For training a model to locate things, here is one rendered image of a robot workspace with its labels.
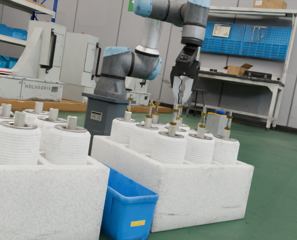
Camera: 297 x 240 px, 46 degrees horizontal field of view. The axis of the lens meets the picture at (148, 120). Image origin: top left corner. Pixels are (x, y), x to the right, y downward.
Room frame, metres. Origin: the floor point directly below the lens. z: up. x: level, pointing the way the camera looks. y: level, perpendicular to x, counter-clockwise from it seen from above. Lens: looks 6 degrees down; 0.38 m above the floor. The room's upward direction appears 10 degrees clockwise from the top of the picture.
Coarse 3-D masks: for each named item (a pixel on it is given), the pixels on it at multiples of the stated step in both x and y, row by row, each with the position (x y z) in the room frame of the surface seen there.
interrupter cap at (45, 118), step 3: (39, 117) 0.88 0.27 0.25; (42, 117) 0.89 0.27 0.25; (45, 117) 0.91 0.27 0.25; (48, 117) 0.91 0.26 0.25; (45, 120) 0.86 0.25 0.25; (48, 120) 0.86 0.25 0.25; (51, 120) 0.86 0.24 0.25; (54, 120) 0.87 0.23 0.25; (57, 120) 0.90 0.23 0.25; (60, 120) 0.90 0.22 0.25; (63, 120) 0.90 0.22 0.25; (66, 120) 0.90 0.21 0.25
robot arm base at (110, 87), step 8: (104, 80) 1.56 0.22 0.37; (112, 80) 1.55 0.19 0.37; (120, 80) 1.57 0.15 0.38; (96, 88) 1.60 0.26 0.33; (104, 88) 1.54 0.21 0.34; (112, 88) 1.55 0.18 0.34; (120, 88) 1.56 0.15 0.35; (104, 96) 1.54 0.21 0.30; (112, 96) 1.54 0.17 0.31; (120, 96) 1.56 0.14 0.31
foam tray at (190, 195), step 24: (96, 144) 1.17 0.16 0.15; (120, 144) 1.10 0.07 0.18; (120, 168) 1.04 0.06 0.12; (144, 168) 0.95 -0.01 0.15; (168, 168) 0.90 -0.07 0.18; (192, 168) 0.95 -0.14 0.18; (216, 168) 1.01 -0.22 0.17; (240, 168) 1.08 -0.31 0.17; (168, 192) 0.91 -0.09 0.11; (192, 192) 0.96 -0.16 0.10; (216, 192) 1.02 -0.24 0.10; (240, 192) 1.09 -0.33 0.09; (168, 216) 0.92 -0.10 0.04; (192, 216) 0.97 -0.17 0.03; (216, 216) 1.04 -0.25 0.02; (240, 216) 1.11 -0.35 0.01
